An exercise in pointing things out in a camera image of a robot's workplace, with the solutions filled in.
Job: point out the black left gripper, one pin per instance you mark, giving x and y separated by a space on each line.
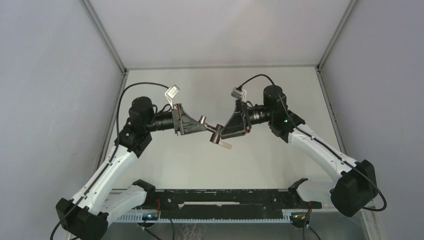
186 125

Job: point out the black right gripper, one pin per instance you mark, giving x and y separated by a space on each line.
240 123

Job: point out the dark metal faucet handle valve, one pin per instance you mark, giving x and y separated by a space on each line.
216 136

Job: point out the silver tee pipe fitting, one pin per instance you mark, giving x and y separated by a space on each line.
208 127

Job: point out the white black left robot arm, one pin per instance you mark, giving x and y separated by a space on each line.
89 213

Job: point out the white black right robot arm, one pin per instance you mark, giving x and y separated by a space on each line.
353 183

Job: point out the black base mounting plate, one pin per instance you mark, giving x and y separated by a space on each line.
223 203

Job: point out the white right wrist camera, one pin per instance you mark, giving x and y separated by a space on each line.
239 94

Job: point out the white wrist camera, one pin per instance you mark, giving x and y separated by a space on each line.
170 93
239 94

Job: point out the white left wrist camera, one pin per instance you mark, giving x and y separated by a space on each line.
170 93

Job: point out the aluminium frame rail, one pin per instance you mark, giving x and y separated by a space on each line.
110 119

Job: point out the white slotted cable duct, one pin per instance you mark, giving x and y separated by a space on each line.
155 217

